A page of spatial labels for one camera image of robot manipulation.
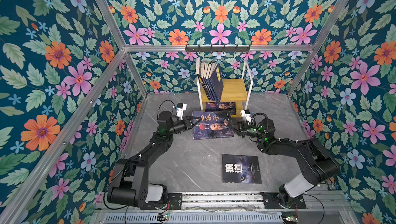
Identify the purple book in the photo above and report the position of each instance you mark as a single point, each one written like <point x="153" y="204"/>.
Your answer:
<point x="213" y="125"/>

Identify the black hook rail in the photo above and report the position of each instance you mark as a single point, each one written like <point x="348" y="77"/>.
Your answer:
<point x="217" y="48"/>

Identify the dark illustrated cover book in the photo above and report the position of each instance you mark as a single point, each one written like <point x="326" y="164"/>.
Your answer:
<point x="221" y="106"/>

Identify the black wolf cover book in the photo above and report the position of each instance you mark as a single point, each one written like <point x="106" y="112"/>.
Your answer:
<point x="241" y="169"/>

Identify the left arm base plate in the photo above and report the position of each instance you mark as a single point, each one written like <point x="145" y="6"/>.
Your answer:
<point x="169" y="201"/>

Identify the navy book yellow label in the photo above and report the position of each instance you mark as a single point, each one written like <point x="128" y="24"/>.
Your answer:
<point x="203" y="78"/>

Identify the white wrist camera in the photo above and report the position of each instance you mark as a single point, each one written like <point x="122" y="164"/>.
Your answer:
<point x="246" y="116"/>
<point x="180" y="109"/>

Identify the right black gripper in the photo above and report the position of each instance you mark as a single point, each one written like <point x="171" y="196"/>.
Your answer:
<point x="244" y="129"/>

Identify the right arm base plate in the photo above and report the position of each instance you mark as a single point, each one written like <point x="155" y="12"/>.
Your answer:
<point x="272" y="200"/>

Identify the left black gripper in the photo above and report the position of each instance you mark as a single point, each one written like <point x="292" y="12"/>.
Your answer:
<point x="187" y="124"/>

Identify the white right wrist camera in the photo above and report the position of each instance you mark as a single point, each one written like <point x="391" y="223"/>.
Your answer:
<point x="246" y="116"/>

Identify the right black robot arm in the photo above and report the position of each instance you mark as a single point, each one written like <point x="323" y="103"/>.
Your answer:
<point x="316" y="164"/>

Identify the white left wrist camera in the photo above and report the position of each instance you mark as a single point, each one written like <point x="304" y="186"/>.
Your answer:
<point x="180" y="109"/>

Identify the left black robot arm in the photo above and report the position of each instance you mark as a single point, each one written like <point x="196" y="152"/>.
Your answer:
<point x="130" y="185"/>

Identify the wooden shelf white frame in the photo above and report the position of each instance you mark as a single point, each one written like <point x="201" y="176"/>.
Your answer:
<point x="234" y="91"/>

